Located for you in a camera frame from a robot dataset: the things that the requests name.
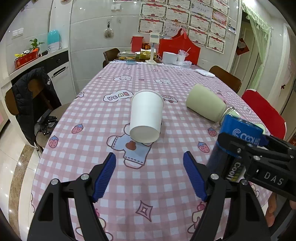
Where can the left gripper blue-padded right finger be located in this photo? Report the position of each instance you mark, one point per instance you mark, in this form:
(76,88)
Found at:
(225,163)

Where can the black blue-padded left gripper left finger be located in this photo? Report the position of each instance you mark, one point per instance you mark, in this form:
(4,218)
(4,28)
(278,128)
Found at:
(52,219)

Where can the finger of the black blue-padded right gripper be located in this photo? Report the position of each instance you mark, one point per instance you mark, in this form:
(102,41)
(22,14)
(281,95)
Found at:
(245,221)

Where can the white paper cup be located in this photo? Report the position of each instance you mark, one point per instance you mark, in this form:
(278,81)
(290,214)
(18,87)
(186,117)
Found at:
(146,116)

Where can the clear plastic cup with straw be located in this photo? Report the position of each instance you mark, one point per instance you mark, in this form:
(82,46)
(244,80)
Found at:
(182,55)

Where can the person's hand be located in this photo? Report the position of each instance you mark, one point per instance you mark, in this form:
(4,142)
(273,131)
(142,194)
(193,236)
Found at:
(269,216)

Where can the red cushioned chair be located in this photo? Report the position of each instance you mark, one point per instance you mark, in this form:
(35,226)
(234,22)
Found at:
(266,112)

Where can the pale green bottle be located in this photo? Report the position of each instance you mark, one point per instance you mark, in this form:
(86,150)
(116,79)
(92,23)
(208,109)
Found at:
(209,105)

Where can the brown chair right far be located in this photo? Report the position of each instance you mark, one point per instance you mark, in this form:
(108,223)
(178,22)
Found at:
(230,80)

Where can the pink checkered tablecloth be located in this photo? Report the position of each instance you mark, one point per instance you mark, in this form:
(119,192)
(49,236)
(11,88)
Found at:
(149,196)

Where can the white tissue box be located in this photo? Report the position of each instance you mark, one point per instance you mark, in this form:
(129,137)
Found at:
(169,58)

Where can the red gift bag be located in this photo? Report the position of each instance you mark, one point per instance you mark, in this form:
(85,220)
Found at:
(178,42)

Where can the black jacket on chair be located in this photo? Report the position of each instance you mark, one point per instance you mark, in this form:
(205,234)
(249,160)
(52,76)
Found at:
(30,108)

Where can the green lace curtain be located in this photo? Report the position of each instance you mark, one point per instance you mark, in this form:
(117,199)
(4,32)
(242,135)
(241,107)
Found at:
(262,33)

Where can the brown wooden chair left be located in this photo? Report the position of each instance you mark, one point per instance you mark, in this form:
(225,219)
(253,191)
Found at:
(46,123)

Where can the white desk lamp stand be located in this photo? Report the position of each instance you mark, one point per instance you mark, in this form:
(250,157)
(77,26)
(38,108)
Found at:
(153,40)

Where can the clear food container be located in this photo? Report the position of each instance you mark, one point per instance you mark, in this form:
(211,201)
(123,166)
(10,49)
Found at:
(127,56)

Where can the brown chair at far end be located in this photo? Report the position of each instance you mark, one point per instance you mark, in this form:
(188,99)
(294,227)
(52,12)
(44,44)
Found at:
(110,55)

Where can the red box on shelf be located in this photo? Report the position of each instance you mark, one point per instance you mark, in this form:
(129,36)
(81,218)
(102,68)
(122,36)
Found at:
(25,58)

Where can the potted green plant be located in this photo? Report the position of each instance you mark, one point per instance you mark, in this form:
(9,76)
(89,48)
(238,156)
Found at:
(35,45)

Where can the white cabinet with handle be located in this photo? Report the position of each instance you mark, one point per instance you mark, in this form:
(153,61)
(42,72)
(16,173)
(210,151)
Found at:
(63,83)

